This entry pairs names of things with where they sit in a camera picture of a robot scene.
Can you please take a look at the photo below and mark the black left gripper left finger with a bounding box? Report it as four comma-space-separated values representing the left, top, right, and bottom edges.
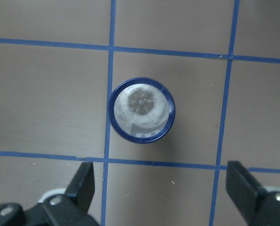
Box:
65, 162, 95, 214

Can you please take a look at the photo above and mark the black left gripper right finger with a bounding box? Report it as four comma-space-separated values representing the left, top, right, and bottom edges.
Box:
225, 161, 267, 224

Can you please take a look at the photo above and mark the white blue tennis ball can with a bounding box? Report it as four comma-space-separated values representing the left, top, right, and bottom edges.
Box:
107, 77, 176, 144

